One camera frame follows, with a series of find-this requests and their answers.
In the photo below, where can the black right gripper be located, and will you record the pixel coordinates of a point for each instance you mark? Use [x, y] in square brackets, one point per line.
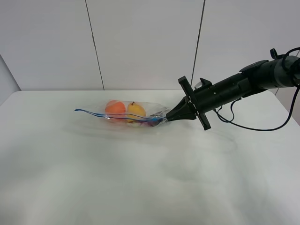
[195, 104]

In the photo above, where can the dark purple item in bag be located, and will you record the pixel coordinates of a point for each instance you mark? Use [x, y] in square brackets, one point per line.
[153, 122]

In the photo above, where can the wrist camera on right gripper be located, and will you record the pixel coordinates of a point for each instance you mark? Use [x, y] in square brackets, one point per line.
[202, 83]

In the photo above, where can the clear zip bag blue seal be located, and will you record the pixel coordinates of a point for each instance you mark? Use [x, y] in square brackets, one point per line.
[97, 112]

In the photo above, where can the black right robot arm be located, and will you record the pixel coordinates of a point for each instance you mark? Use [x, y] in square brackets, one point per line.
[258, 77]

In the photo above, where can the orange fruit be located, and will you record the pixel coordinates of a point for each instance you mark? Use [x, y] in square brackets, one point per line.
[115, 109]

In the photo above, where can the yellow pear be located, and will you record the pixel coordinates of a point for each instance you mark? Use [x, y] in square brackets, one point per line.
[135, 112]

